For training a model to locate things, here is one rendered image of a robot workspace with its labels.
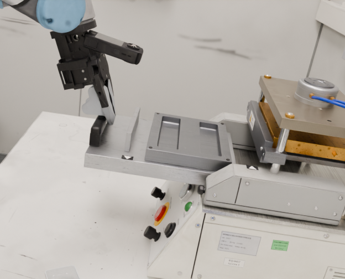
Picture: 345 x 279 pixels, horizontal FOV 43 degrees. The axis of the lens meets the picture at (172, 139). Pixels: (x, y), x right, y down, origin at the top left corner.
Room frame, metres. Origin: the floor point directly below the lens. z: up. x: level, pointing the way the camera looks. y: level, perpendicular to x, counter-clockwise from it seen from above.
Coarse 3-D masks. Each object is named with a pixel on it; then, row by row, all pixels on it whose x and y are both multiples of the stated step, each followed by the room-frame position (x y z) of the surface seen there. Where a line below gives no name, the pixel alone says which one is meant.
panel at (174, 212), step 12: (168, 180) 0.99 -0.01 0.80; (168, 192) 0.92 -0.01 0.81; (192, 192) 0.78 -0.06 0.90; (156, 204) 0.93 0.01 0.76; (168, 204) 0.85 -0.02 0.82; (180, 204) 0.79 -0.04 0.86; (192, 204) 0.72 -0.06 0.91; (168, 216) 0.80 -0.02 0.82; (180, 216) 0.74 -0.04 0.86; (156, 228) 0.81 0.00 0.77; (180, 228) 0.70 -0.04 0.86; (168, 240) 0.71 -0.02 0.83; (156, 252) 0.71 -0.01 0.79
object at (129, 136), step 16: (112, 128) 0.87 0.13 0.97; (128, 128) 0.79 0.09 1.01; (144, 128) 0.90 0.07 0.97; (112, 144) 0.79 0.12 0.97; (128, 144) 0.77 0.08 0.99; (144, 144) 0.82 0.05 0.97; (96, 160) 0.74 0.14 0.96; (112, 160) 0.74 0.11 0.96; (128, 160) 0.74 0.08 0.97; (144, 160) 0.75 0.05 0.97; (144, 176) 0.74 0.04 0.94; (160, 176) 0.74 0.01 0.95; (176, 176) 0.74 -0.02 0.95; (192, 176) 0.74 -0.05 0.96
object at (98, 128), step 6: (96, 120) 0.81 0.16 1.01; (102, 120) 0.81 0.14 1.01; (96, 126) 0.78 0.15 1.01; (102, 126) 0.79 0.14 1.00; (90, 132) 0.77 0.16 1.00; (96, 132) 0.77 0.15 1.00; (90, 138) 0.77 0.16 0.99; (96, 138) 0.77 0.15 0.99; (90, 144) 0.77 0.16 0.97; (96, 144) 0.77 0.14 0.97
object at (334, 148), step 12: (264, 108) 0.91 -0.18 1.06; (276, 132) 0.78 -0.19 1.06; (300, 132) 0.80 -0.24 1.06; (276, 144) 0.75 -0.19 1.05; (288, 144) 0.75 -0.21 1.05; (300, 144) 0.75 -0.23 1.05; (312, 144) 0.75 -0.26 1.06; (324, 144) 0.76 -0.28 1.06; (336, 144) 0.77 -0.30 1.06; (288, 156) 0.75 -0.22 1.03; (300, 156) 0.75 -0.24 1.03; (312, 156) 0.76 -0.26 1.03; (324, 156) 0.75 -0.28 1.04; (336, 156) 0.74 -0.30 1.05
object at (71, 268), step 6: (48, 270) 0.63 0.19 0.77; (54, 270) 0.63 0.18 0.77; (60, 270) 0.64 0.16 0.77; (66, 270) 0.64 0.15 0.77; (72, 270) 0.64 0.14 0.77; (48, 276) 0.62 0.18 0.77; (54, 276) 0.62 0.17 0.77; (60, 276) 0.62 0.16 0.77; (66, 276) 0.62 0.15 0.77; (72, 276) 0.63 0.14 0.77; (78, 276) 0.63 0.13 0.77
